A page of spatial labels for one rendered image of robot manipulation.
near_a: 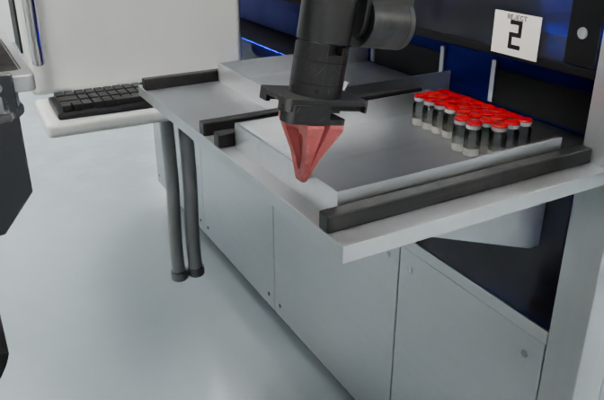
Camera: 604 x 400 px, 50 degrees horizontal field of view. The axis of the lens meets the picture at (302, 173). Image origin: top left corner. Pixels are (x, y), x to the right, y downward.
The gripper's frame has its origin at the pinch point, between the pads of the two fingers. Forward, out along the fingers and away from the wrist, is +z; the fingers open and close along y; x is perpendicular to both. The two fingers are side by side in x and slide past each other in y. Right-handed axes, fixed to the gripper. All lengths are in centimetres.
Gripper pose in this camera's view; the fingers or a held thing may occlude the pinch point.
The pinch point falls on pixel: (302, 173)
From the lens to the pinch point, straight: 71.3
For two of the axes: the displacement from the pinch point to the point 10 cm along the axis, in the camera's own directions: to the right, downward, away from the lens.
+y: 8.5, -0.3, 5.2
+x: -5.0, -3.4, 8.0
